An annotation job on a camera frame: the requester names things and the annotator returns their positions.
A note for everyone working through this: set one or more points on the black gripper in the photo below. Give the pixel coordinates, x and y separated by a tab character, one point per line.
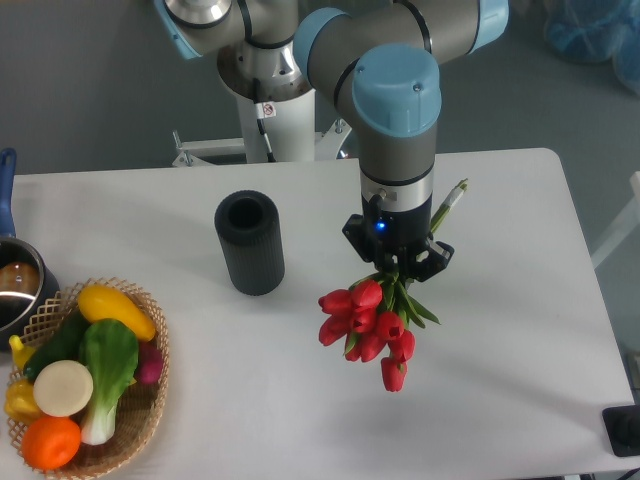
398	243

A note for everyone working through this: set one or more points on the red tulip bouquet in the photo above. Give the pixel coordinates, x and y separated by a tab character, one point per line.
374	317

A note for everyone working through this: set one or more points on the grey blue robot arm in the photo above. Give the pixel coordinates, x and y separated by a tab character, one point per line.
381	73

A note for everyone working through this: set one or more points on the black ribbed vase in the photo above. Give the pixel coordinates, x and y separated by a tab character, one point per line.
247	223

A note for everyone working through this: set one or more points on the purple red radish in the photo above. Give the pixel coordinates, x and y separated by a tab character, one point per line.
150	364

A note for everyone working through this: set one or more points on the blue plastic bag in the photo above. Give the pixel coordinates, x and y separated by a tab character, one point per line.
594	32

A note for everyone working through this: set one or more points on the black device at table edge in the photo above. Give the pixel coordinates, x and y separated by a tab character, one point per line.
622	427

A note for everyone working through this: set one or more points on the green bok choy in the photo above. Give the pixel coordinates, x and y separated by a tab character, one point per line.
109	350

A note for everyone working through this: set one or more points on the yellow squash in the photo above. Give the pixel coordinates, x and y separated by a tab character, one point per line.
99	302

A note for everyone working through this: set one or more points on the woven wicker basket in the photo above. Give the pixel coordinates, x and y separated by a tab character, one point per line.
139	409

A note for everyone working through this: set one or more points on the dark green cucumber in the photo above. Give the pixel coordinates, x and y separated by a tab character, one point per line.
64	344

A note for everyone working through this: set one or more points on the white round radish slice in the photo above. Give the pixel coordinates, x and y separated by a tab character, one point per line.
63	388

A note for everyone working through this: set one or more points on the yellow banana tip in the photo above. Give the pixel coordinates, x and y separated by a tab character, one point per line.
21	353

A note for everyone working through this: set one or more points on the orange fruit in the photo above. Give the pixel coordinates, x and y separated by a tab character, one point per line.
51	442

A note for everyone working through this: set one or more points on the yellow bell pepper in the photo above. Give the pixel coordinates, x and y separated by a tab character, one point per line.
20	404

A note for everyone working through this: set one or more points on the white chair frame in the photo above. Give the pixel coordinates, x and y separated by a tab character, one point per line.
625	222

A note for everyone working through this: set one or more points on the blue handled pot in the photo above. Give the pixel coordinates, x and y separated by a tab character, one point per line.
26	281

